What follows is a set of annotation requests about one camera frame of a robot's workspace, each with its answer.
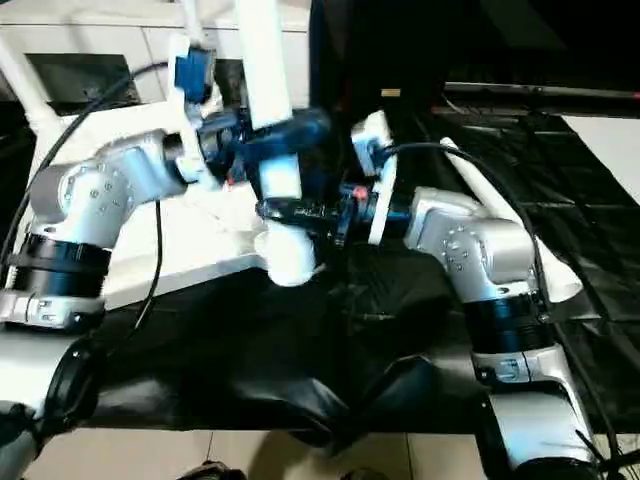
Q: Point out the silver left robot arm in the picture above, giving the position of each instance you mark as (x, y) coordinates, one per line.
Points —
(100, 200)

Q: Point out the white plastic table top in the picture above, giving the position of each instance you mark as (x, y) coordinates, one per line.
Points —
(200, 240)

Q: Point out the white plastic table leg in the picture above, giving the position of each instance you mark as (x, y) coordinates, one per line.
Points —
(265, 60)
(560, 280)
(25, 80)
(191, 20)

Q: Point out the black case with gold label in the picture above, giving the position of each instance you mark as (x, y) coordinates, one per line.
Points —
(390, 45)

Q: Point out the white cabinet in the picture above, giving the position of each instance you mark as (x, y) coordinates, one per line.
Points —
(75, 35)

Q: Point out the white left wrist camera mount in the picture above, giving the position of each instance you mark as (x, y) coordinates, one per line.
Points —
(185, 125)

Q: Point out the black long bar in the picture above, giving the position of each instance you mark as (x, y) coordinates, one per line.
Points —
(550, 91)

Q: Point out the black mat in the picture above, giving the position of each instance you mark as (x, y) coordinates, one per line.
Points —
(275, 350)

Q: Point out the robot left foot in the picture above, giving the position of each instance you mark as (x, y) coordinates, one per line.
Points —
(215, 471)

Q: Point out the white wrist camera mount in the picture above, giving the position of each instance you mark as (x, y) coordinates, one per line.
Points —
(185, 125)
(385, 170)

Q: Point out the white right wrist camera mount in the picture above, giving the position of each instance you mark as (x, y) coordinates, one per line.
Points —
(385, 170)

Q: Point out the white flat sheet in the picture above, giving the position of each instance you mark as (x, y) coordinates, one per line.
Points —
(610, 150)

